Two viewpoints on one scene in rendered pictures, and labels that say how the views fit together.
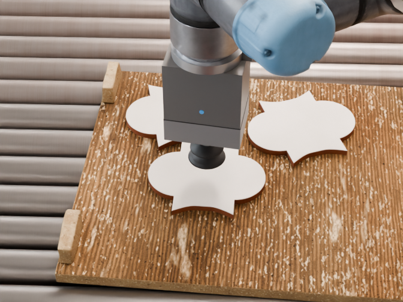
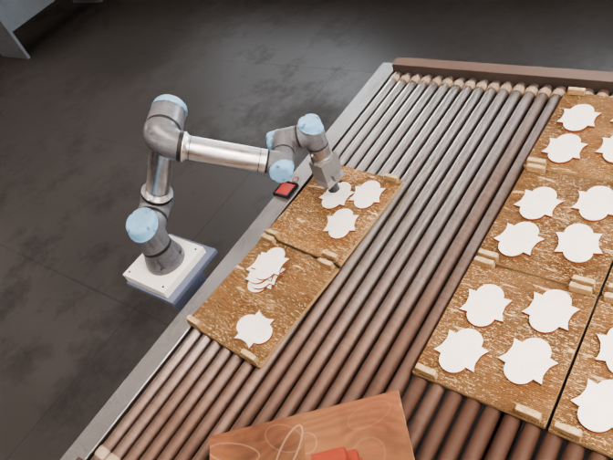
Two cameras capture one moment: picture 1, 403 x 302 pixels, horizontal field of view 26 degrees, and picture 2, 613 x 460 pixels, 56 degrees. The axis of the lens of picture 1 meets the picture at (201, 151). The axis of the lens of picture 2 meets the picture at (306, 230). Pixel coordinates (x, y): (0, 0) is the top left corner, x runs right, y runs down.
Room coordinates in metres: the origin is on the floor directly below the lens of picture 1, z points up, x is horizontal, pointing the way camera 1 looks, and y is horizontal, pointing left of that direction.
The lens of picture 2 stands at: (1.82, -1.15, 2.34)
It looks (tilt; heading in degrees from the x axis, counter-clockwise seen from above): 44 degrees down; 139
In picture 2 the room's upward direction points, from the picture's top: 24 degrees counter-clockwise
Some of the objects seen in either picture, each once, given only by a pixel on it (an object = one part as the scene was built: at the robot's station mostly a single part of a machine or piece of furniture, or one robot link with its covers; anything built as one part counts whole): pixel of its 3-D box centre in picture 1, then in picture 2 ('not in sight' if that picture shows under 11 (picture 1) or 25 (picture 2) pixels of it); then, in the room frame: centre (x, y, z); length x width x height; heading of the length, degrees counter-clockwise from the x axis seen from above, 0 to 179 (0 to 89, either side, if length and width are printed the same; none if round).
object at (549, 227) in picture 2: not in sight; (557, 221); (1.47, 0.07, 0.94); 0.41 x 0.35 x 0.04; 87
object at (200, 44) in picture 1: (210, 26); (319, 151); (0.72, -0.01, 1.16); 0.08 x 0.08 x 0.05
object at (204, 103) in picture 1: (211, 79); (327, 169); (0.73, -0.01, 1.08); 0.10 x 0.09 x 0.16; 169
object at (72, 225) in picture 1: (69, 236); not in sight; (0.62, 0.14, 0.95); 0.06 x 0.02 x 0.03; 175
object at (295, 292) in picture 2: not in sight; (262, 296); (0.70, -0.48, 0.93); 0.41 x 0.35 x 0.02; 83
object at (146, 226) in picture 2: not in sight; (147, 229); (0.20, -0.45, 1.07); 0.13 x 0.12 x 0.14; 120
